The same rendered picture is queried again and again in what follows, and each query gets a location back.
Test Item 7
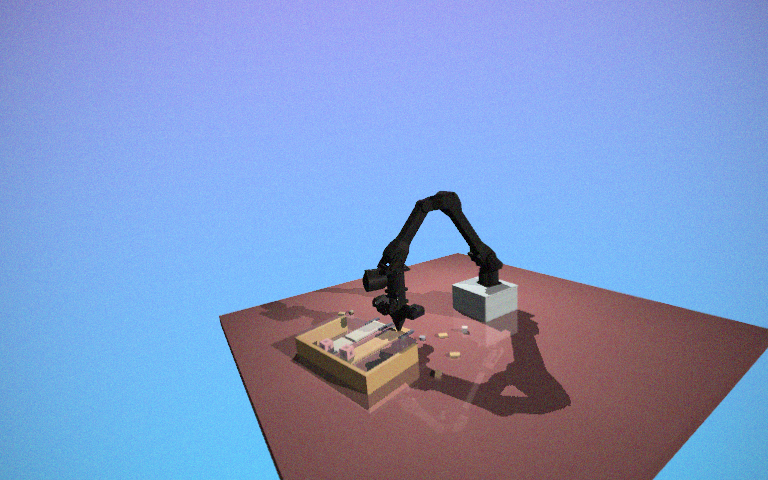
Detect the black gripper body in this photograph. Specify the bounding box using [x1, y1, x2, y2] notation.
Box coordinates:
[372, 286, 425, 320]

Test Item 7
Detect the tan open box with clear top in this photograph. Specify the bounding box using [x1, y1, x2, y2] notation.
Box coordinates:
[294, 312, 418, 395]

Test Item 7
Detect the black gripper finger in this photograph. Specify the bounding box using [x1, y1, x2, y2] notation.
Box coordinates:
[393, 313, 406, 331]
[389, 310, 398, 331]

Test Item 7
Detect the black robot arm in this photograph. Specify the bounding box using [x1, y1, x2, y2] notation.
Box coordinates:
[362, 191, 503, 316]

